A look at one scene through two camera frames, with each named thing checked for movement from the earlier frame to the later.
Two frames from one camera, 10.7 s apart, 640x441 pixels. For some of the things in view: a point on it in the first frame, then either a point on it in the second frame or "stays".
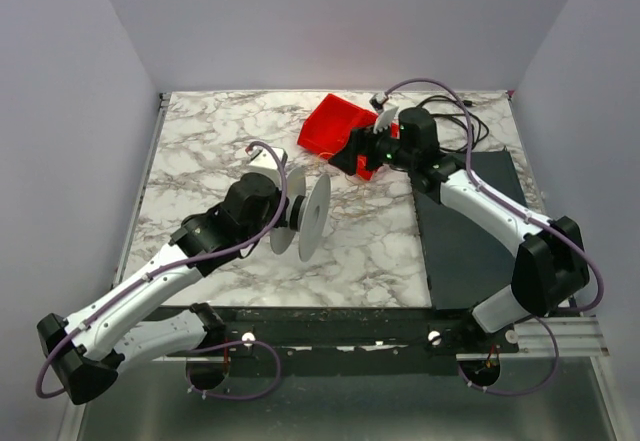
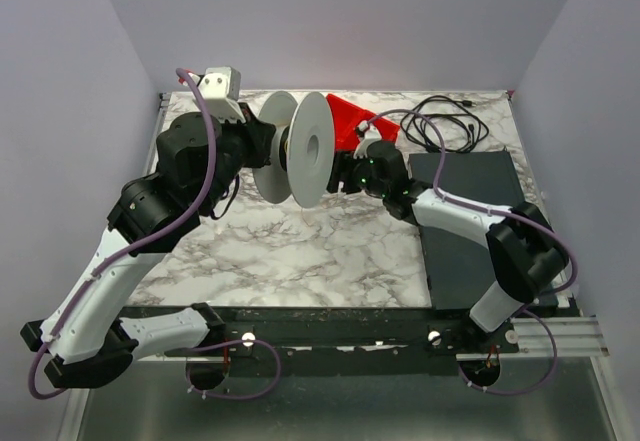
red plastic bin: x=330 y=123 stays
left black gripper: x=296 y=206 to x=261 y=138
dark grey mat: x=467 y=261 stays
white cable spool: x=308 y=214 to x=303 y=155
